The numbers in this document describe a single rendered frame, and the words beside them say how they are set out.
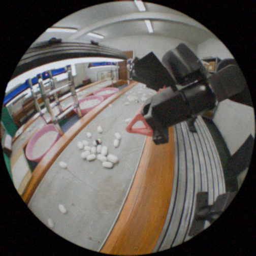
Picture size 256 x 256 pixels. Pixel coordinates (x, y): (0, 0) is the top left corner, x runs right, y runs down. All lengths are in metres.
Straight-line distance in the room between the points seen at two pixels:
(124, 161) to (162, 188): 0.15
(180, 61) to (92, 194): 0.36
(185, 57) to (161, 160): 0.27
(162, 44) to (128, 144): 5.00
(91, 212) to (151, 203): 0.16
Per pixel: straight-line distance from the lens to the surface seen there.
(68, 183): 0.32
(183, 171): 0.42
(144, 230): 0.25
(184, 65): 0.16
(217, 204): 0.33
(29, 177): 0.43
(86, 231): 0.30
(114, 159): 0.27
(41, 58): 0.20
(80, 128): 0.43
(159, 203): 0.25
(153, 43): 5.11
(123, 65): 5.24
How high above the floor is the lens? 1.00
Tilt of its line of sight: 40 degrees down
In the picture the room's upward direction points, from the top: straight up
